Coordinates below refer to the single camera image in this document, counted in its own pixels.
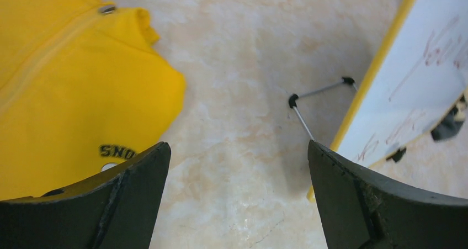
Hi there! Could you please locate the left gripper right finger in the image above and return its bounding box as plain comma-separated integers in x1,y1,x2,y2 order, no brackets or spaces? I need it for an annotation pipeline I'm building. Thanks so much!
308,141,467,248

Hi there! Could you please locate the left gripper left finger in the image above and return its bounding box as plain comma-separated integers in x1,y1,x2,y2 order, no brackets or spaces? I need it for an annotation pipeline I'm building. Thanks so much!
1,142,171,248

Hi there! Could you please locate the yellow framed whiteboard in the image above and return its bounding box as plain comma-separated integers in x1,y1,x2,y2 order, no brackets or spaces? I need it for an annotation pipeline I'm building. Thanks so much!
306,0,468,203

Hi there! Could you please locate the yellow cloth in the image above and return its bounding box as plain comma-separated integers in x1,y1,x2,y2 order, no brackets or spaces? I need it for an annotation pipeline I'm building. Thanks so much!
1,0,186,200

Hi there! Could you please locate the wire whiteboard stand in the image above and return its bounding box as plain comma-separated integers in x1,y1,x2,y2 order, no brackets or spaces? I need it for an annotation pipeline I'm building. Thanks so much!
287,76,358,143

